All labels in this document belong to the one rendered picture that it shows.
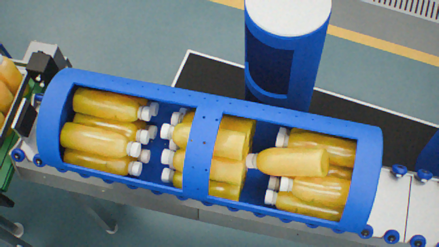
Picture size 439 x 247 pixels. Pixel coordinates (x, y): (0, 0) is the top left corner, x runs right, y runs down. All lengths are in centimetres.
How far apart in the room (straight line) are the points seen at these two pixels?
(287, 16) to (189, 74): 102
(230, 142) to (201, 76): 132
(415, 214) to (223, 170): 59
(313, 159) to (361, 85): 155
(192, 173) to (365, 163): 42
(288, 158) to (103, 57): 179
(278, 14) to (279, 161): 56
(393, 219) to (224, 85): 128
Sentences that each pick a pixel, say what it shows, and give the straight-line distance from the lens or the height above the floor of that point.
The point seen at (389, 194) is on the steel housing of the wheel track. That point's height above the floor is 93.
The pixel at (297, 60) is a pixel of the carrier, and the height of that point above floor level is 89.
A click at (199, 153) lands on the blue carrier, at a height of 122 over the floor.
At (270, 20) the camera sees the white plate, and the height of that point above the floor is 104.
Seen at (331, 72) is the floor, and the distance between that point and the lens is 286.
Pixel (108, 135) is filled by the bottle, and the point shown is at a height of 115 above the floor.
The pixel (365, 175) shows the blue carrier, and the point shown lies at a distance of 132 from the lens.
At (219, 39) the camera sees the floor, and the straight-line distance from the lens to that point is 293.
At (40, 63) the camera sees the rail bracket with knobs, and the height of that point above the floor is 100.
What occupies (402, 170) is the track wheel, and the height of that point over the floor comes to 98.
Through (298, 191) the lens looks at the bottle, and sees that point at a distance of 138.
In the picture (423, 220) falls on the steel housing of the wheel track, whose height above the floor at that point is 93.
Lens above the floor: 244
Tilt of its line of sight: 65 degrees down
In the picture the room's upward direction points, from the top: 5 degrees counter-clockwise
